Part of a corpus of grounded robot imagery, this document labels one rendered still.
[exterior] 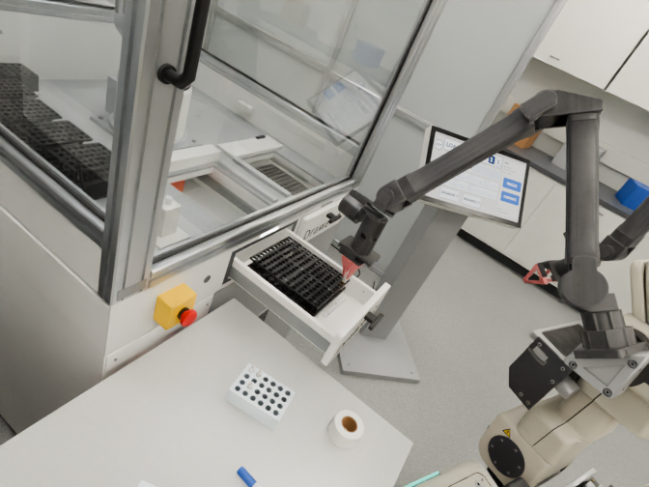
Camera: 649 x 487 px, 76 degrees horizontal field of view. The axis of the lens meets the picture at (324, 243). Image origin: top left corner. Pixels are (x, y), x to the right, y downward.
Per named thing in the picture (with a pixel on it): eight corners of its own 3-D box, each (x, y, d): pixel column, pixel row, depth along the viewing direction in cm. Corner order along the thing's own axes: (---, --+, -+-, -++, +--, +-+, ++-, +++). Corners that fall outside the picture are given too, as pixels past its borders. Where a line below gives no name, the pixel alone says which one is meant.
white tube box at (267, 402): (290, 401, 94) (296, 391, 92) (273, 431, 87) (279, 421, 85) (244, 372, 95) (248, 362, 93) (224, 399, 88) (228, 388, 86)
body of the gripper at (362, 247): (368, 269, 104) (380, 246, 100) (336, 246, 107) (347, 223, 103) (379, 261, 109) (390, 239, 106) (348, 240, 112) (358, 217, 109)
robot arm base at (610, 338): (624, 358, 72) (650, 348, 79) (612, 312, 74) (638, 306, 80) (572, 358, 79) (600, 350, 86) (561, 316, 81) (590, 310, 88)
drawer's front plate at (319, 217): (338, 222, 155) (350, 198, 149) (296, 247, 132) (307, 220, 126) (334, 219, 155) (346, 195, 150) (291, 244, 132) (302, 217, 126)
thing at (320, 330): (369, 307, 119) (379, 292, 116) (324, 355, 99) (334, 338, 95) (266, 231, 130) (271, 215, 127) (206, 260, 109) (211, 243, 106)
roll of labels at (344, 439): (322, 435, 90) (328, 425, 88) (336, 413, 96) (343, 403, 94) (349, 456, 88) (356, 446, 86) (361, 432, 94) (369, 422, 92)
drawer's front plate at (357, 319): (375, 311, 121) (391, 284, 115) (324, 367, 98) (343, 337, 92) (370, 308, 121) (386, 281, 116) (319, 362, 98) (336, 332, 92)
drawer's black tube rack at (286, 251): (341, 296, 118) (350, 279, 115) (308, 326, 104) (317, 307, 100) (282, 252, 124) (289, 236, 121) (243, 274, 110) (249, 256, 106)
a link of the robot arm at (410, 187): (564, 103, 83) (559, 125, 93) (549, 82, 85) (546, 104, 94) (379, 211, 97) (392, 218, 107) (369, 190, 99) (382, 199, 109)
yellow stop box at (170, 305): (193, 317, 92) (200, 295, 88) (168, 333, 86) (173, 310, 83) (178, 303, 94) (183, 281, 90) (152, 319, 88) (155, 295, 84)
